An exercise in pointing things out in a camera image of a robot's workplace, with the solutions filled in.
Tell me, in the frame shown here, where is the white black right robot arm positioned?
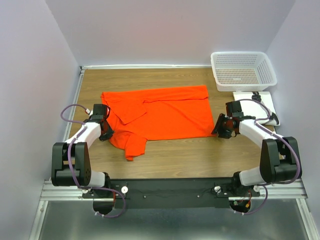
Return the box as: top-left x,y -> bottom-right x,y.
211,99 -> 303,196

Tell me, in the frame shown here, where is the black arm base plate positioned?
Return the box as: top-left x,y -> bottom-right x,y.
82,177 -> 260,213

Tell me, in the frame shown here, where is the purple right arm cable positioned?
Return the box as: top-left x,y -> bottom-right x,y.
233,98 -> 302,216

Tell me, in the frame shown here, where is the white plastic mesh basket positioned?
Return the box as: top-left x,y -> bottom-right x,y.
210,51 -> 278,92

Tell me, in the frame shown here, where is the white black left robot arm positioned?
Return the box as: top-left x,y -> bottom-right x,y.
51,104 -> 117,198

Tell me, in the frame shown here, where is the orange t shirt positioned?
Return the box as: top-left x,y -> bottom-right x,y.
101,85 -> 214,161

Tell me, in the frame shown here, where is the aluminium front frame rail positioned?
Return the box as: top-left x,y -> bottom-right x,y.
40,180 -> 308,201

